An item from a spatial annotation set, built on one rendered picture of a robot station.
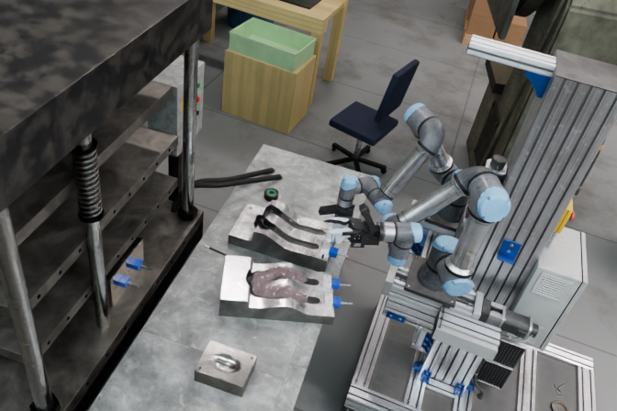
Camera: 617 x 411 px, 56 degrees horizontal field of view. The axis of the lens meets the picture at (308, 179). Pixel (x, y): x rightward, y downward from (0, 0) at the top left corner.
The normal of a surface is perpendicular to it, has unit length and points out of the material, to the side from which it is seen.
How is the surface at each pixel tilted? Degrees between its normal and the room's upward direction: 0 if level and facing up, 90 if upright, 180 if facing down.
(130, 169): 0
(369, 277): 0
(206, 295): 0
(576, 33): 92
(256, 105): 90
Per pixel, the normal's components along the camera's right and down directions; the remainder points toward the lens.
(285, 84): -0.38, 0.53
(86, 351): 0.15, -0.78
